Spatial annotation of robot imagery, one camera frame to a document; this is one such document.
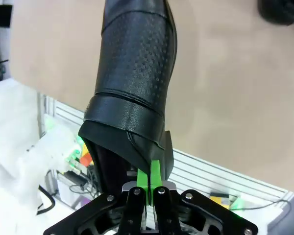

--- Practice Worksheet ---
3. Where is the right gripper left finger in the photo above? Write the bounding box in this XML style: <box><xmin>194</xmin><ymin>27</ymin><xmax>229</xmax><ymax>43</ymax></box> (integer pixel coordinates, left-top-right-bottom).
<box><xmin>43</xmin><ymin>168</ymin><xmax>150</xmax><ymax>235</ymax></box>

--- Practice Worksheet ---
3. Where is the thick black cable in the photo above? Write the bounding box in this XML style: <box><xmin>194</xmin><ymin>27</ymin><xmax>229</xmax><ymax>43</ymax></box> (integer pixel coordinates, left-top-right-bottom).
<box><xmin>36</xmin><ymin>185</ymin><xmax>56</xmax><ymax>216</ymax></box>

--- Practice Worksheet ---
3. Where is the black box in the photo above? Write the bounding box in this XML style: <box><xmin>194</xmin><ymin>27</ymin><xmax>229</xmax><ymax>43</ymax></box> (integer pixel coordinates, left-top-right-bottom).
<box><xmin>0</xmin><ymin>4</ymin><xmax>13</xmax><ymax>28</ymax></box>

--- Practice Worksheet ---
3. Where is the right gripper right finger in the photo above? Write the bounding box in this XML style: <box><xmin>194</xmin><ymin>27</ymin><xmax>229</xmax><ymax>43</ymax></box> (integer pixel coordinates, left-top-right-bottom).
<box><xmin>149</xmin><ymin>158</ymin><xmax>258</xmax><ymax>235</ymax></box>

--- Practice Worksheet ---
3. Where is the thin grey cable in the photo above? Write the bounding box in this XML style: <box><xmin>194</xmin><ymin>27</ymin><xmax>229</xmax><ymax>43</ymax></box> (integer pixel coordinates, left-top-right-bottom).
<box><xmin>231</xmin><ymin>199</ymin><xmax>294</xmax><ymax>212</ymax></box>

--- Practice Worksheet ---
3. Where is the black leather shoe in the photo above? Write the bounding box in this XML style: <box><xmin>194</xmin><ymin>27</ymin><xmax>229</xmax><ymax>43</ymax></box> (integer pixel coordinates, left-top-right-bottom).
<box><xmin>77</xmin><ymin>0</ymin><xmax>180</xmax><ymax>194</ymax></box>
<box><xmin>257</xmin><ymin>0</ymin><xmax>294</xmax><ymax>26</ymax></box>

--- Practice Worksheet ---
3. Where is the aluminium table frame rail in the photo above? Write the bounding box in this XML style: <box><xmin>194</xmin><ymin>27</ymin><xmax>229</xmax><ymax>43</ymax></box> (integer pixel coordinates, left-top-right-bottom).
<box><xmin>37</xmin><ymin>92</ymin><xmax>294</xmax><ymax>211</ymax></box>

